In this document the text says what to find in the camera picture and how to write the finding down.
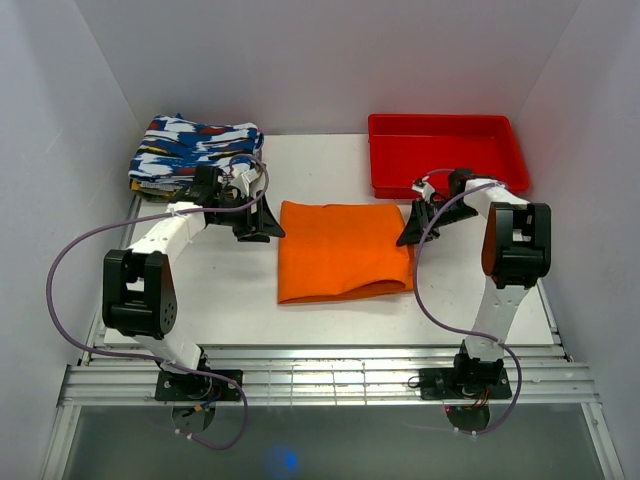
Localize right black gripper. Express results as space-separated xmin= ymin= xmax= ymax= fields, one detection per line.
xmin=397 ymin=197 xmax=480 ymax=247

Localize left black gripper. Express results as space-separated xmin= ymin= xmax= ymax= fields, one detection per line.
xmin=211 ymin=190 xmax=285 ymax=243

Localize orange trousers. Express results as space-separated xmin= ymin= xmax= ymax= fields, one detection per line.
xmin=277 ymin=201 xmax=414 ymax=305

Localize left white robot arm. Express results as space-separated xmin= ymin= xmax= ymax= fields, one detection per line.
xmin=102 ymin=155 xmax=285 ymax=400

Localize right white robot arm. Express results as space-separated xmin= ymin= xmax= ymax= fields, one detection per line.
xmin=396 ymin=168 xmax=552 ymax=402

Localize stack of folded clothes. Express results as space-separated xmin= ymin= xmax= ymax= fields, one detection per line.
xmin=131 ymin=155 xmax=265 ymax=199

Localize blue patterned folded trousers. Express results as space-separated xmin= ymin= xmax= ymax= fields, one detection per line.
xmin=128 ymin=115 xmax=264 ymax=187

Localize red plastic tray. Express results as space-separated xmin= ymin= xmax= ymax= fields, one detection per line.
xmin=368 ymin=113 xmax=530 ymax=200

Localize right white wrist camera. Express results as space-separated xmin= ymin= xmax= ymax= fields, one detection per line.
xmin=411 ymin=176 xmax=436 ymax=199

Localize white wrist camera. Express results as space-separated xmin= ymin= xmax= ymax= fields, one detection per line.
xmin=411 ymin=176 xmax=436 ymax=199
xmin=230 ymin=168 xmax=262 ymax=197

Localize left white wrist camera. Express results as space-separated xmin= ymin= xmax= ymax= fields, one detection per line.
xmin=230 ymin=168 xmax=262 ymax=197

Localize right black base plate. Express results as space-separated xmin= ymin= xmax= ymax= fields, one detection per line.
xmin=418 ymin=368 xmax=512 ymax=400

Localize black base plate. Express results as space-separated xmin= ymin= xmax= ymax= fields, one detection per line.
xmin=154 ymin=369 xmax=244 ymax=402
xmin=418 ymin=368 xmax=512 ymax=400

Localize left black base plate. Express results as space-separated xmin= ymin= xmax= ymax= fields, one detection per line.
xmin=154 ymin=369 xmax=244 ymax=402

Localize aluminium frame rails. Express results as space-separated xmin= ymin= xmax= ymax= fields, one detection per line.
xmin=42 ymin=199 xmax=624 ymax=480

